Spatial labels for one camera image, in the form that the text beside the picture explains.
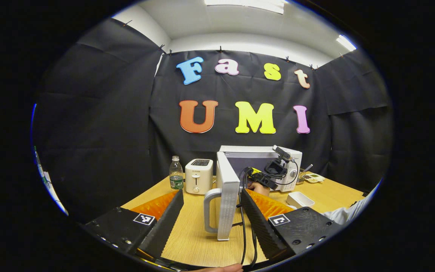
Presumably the black cable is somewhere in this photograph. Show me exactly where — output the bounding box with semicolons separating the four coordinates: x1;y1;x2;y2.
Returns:
236;166;258;267

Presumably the white rectangular dish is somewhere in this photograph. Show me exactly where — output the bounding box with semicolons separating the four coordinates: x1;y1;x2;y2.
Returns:
286;192;315;209

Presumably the small ceiling light panel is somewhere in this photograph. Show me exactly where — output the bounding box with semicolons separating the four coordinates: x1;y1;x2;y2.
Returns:
336;35;357;51

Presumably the clear plastic water bottle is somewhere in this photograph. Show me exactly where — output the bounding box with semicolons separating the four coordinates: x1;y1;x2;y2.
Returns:
170;156;184;190

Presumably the white toaster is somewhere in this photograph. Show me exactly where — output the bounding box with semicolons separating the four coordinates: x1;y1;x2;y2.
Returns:
185;159;214;195

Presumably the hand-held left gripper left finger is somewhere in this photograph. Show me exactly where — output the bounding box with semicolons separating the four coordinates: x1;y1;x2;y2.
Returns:
83;189;185;259

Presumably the black backdrop cloth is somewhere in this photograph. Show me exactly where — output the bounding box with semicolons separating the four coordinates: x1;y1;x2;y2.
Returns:
32;18;393;223

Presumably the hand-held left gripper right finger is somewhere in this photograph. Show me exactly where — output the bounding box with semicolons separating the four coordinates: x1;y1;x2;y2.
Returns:
240;188;344;261

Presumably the white microwave oven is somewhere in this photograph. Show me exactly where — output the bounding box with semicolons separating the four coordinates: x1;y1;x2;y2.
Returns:
204;145;303;241

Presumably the large ceiling light panel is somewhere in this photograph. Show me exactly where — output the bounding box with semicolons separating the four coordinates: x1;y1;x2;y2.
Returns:
204;0;286;15

